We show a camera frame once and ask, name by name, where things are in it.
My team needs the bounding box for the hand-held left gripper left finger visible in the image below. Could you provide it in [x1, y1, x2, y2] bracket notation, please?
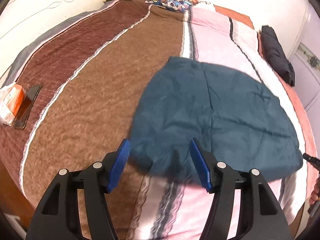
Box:
[26, 138, 131, 240]

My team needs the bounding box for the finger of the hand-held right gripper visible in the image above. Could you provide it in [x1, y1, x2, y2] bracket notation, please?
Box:
[303, 154, 320, 172]

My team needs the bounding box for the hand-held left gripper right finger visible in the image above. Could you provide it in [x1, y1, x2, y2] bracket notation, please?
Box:
[189, 137, 293, 240]

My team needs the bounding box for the teal quilted jacket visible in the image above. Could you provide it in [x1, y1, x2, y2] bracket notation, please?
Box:
[129, 56, 304, 183]

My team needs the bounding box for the person's right hand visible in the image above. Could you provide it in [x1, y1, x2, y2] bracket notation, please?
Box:
[309, 172, 320, 207]

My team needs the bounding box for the striped brown pink blanket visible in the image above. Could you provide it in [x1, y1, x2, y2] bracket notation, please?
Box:
[0, 0, 316, 240]

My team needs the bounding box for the white floral wardrobe door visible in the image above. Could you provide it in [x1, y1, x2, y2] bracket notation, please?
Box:
[289, 37, 320, 111]

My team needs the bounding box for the black smartphone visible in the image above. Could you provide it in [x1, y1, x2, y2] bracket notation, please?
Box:
[14, 85, 42, 130]

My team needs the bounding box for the folded black jacket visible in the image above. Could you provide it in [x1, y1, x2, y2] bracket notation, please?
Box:
[261, 25, 295, 87]

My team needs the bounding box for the orange white tissue pack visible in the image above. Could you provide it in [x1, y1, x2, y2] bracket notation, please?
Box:
[0, 82, 27, 126]

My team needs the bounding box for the colourful printed pillow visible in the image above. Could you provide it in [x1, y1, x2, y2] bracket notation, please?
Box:
[145, 0, 198, 13]

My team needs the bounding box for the white ornamented panel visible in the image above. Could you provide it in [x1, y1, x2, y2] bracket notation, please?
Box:
[0, 0, 118, 46]

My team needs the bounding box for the wooden bed frame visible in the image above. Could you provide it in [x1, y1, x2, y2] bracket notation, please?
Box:
[0, 160, 35, 227]

